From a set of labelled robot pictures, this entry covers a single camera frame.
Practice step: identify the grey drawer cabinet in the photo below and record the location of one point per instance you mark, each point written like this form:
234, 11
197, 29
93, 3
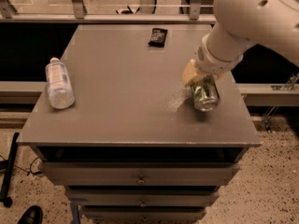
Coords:
132, 146

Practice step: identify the black snack packet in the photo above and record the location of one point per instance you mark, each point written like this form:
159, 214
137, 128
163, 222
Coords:
158, 37

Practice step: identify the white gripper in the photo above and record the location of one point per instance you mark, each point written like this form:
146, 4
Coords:
212, 64

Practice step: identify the green soda can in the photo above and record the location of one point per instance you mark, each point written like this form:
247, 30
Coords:
205, 94

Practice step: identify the clear plastic water bottle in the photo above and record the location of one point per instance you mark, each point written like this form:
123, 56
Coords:
59, 85

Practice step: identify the black stand leg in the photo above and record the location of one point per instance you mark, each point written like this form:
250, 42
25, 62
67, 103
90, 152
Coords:
7, 167

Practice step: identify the black shoe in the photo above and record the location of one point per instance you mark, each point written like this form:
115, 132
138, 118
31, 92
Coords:
33, 215

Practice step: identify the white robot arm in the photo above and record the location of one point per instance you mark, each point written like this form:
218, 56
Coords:
241, 24

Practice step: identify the metal railing frame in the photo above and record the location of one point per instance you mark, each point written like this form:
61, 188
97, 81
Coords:
107, 11

